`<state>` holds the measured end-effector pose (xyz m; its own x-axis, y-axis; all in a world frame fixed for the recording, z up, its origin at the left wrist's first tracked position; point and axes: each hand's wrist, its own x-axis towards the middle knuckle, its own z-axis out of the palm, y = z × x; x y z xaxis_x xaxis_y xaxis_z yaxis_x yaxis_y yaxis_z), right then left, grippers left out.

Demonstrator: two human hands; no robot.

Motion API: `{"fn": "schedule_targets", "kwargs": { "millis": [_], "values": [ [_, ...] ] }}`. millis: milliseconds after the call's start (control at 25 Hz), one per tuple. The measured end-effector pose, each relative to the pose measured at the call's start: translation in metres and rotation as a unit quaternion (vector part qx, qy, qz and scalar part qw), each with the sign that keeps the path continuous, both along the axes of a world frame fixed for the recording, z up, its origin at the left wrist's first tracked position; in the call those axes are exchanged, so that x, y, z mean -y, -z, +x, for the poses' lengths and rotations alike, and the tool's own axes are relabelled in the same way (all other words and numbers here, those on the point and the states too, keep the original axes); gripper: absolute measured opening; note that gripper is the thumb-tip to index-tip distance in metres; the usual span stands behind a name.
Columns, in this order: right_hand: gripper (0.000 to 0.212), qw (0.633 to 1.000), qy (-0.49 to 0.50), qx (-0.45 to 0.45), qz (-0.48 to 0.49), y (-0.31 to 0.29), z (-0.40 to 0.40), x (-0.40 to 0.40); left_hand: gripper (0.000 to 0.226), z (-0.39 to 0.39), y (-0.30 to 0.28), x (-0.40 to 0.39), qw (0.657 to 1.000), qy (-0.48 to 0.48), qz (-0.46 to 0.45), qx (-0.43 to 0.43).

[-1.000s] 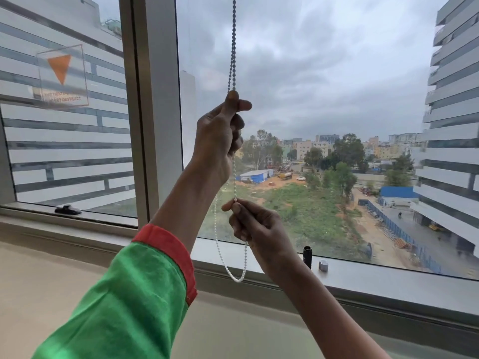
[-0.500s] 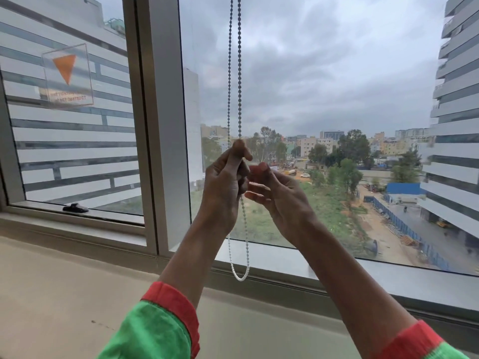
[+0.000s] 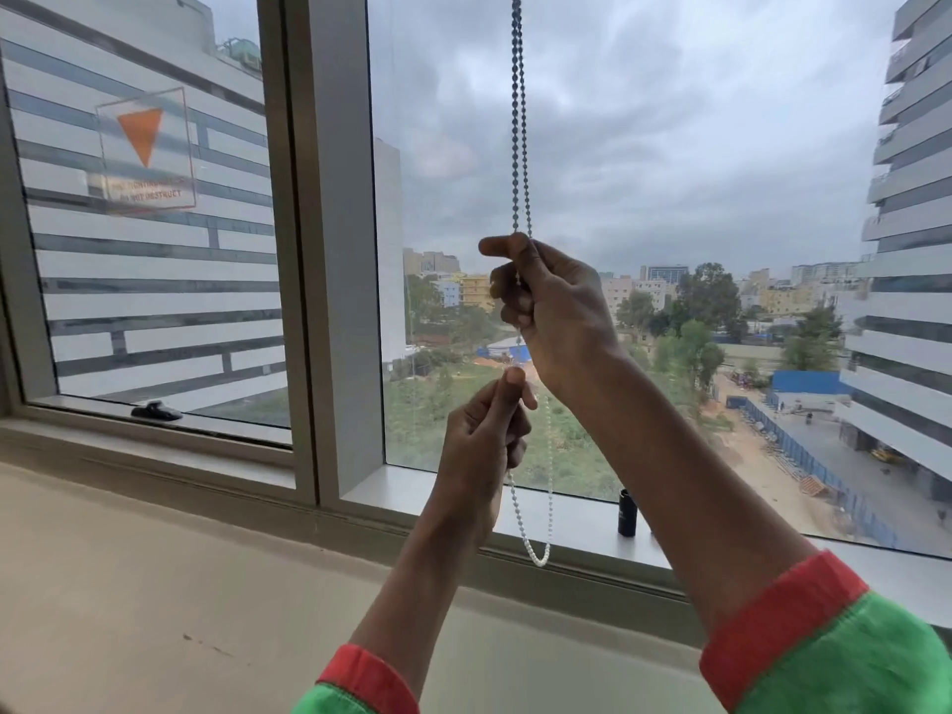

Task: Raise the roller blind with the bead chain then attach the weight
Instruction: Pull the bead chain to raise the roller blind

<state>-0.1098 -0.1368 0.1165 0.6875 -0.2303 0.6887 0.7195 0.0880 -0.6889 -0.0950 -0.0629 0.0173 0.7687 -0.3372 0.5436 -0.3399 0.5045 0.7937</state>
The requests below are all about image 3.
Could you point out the person's right hand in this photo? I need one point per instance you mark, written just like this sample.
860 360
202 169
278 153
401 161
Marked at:
565 319

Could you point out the person's left hand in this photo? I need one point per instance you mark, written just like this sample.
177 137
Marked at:
476 461

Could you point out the black cylindrical chain weight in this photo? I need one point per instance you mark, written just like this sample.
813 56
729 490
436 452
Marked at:
627 513

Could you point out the person's right forearm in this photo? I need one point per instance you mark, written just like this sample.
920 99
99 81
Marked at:
692 505

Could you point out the person's left forearm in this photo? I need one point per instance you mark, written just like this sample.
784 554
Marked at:
416 609

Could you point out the person's left green sleeve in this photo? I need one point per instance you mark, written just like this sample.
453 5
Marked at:
364 684

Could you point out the person's green sleeve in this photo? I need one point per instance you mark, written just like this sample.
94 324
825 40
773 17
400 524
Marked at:
364 684
833 646

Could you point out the person's right green sleeve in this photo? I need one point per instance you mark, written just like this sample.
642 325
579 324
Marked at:
833 646

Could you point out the tall white balconied building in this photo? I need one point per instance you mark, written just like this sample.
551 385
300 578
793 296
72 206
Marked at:
907 364

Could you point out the white grey-striped building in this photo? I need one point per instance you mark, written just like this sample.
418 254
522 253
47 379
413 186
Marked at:
149 275

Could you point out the orange triangle window sticker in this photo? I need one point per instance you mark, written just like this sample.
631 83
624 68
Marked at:
145 148

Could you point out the grey aluminium window frame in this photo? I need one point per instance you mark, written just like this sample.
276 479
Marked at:
335 289

